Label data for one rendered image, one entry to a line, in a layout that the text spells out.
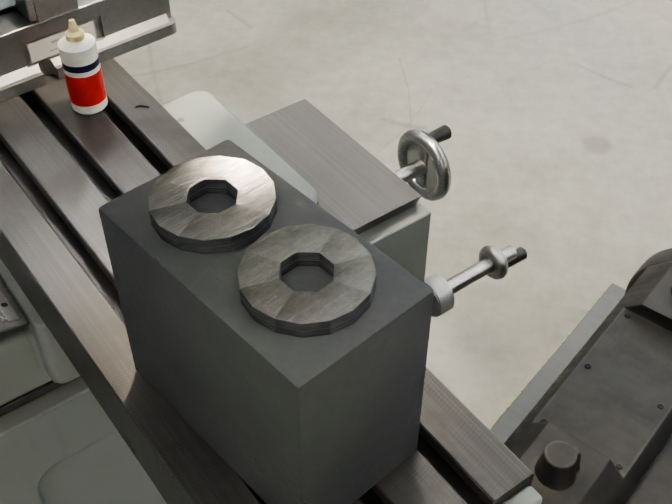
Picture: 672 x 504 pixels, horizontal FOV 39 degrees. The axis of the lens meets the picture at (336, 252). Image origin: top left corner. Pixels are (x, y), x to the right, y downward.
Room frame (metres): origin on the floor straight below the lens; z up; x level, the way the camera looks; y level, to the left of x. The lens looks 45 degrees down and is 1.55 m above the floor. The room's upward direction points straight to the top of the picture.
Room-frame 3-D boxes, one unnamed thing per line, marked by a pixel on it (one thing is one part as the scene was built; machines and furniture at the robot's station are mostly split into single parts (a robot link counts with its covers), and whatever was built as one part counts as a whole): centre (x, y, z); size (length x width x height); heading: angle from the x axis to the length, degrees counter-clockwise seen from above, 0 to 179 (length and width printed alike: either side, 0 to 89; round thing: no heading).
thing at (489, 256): (1.03, -0.21, 0.48); 0.22 x 0.06 x 0.06; 126
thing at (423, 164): (1.12, -0.11, 0.60); 0.16 x 0.12 x 0.12; 126
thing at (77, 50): (0.89, 0.28, 0.96); 0.04 x 0.04 x 0.11
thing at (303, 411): (0.47, 0.05, 1.00); 0.22 x 0.12 x 0.20; 43
